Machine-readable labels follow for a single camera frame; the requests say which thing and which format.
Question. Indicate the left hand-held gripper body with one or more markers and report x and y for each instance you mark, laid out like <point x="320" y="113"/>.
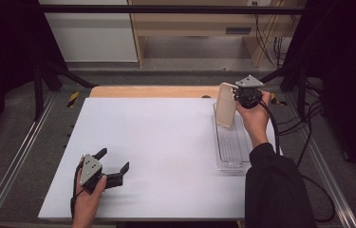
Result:
<point x="90" y="172"/>

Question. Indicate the wooden table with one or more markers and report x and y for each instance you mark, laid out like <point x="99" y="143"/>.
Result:
<point x="153" y="91"/>

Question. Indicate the white cabinet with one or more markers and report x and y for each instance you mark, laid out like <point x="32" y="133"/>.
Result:
<point x="93" y="38"/>

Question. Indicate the person's right hand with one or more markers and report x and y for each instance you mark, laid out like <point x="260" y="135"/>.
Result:
<point x="256" y="122"/>

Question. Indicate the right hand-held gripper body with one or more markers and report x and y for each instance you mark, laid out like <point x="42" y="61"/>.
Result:
<point x="248" y="91"/>

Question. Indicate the black metal frame bar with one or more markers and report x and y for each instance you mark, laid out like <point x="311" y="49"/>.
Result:
<point x="166" y="9"/>

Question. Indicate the black curtain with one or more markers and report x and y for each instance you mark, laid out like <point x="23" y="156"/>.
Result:
<point x="4" y="63"/>
<point x="349" y="79"/>

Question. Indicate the white table sheet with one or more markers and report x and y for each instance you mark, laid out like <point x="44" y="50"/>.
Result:
<point x="166" y="142"/>

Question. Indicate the light wooden desk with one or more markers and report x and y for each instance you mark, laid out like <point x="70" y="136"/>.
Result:
<point x="191" y="23"/>

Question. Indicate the aluminium rail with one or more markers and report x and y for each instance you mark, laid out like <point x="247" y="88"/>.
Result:
<point x="330" y="186"/>
<point x="11" y="164"/>

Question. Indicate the beige phone case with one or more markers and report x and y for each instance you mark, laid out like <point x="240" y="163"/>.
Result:
<point x="225" y="106"/>

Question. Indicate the black metal frame leg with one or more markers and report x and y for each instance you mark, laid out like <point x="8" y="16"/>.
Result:
<point x="300" y="88"/>
<point x="39" y="91"/>

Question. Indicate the clear plastic packaging tray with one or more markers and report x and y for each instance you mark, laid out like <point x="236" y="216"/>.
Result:
<point x="232" y="145"/>

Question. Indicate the person's left hand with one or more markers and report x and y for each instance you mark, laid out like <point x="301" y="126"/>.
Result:
<point x="87" y="205"/>

